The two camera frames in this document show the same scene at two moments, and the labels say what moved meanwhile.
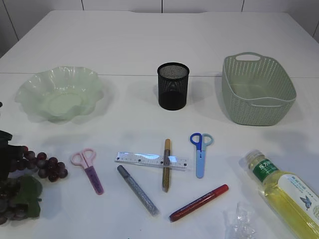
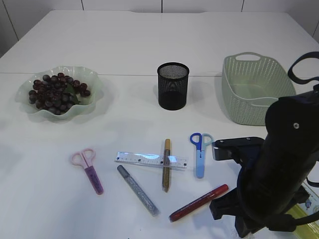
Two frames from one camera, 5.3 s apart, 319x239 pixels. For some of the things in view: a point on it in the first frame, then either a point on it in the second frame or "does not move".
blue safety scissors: x=201 y=141 does not move
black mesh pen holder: x=173 y=78 does not move
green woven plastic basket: x=256 y=90 does not move
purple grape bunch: x=20 y=194 → x=56 y=93
